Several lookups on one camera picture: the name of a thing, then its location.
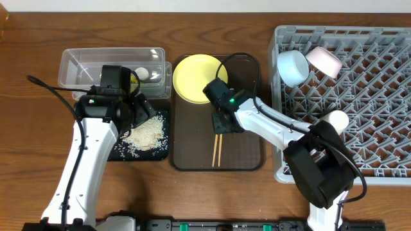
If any wooden chopstick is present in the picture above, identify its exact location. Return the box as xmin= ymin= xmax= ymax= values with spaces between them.
xmin=218 ymin=134 xmax=223 ymax=167
xmin=212 ymin=134 xmax=218 ymax=167

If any rice pile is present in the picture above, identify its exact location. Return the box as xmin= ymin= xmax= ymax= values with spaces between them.
xmin=114 ymin=114 xmax=169 ymax=161

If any light blue bowl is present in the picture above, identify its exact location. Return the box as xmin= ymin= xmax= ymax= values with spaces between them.
xmin=277 ymin=50 xmax=310 ymax=88

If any white pink bowl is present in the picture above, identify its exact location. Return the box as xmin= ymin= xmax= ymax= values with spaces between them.
xmin=306 ymin=46 xmax=342 ymax=78

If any small white cup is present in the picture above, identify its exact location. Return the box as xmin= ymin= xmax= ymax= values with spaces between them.
xmin=320 ymin=110 xmax=349 ymax=135

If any green orange snack wrapper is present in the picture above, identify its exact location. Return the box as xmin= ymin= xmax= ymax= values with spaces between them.
xmin=130 ymin=74 xmax=138 ymax=84

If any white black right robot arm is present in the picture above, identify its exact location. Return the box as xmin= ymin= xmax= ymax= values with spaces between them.
xmin=203 ymin=78 xmax=360 ymax=230

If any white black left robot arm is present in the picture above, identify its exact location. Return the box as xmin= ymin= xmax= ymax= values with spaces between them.
xmin=23 ymin=65 xmax=156 ymax=230

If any black waste tray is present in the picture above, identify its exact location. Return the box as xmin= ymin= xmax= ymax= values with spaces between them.
xmin=108 ymin=99 xmax=171 ymax=161

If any clear plastic waste bin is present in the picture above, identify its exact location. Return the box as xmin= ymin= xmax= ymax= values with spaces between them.
xmin=58 ymin=47 xmax=172 ymax=99

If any grey dishwasher rack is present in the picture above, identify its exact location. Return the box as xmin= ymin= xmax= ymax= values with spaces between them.
xmin=268 ymin=25 xmax=410 ymax=186

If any dark brown serving tray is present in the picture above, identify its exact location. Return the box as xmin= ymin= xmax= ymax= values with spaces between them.
xmin=170 ymin=55 xmax=265 ymax=171

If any yellow plate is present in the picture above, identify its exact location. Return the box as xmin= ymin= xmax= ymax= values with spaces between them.
xmin=173 ymin=54 xmax=221 ymax=104

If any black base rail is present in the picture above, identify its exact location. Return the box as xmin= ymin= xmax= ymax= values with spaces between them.
xmin=96 ymin=211 xmax=386 ymax=231

